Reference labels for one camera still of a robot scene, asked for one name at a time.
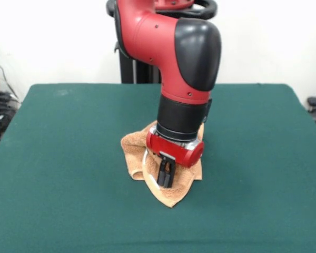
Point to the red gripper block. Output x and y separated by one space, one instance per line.
173 150

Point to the tan terry towel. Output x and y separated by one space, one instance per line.
171 196

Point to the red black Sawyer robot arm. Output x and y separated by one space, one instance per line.
158 39

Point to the red robot base flange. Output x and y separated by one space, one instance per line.
173 4

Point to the dark green table cloth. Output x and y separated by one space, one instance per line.
68 210

